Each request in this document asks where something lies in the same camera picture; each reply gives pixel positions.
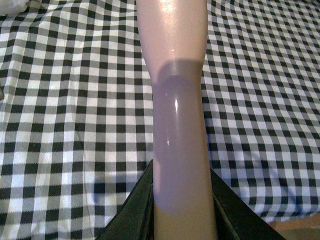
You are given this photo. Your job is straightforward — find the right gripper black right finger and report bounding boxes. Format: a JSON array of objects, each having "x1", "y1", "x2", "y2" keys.
[{"x1": 211, "y1": 170, "x2": 284, "y2": 240}]

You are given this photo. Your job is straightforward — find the beige hand brush black bristles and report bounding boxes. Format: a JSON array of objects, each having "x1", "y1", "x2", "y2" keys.
[{"x1": 136, "y1": 0, "x2": 218, "y2": 240}]

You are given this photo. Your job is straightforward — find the black white checkered cloth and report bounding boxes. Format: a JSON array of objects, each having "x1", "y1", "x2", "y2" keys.
[{"x1": 0, "y1": 0, "x2": 320, "y2": 240}]

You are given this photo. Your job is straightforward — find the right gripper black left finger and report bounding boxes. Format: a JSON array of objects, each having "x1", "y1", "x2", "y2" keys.
[{"x1": 103, "y1": 161, "x2": 154, "y2": 240}]

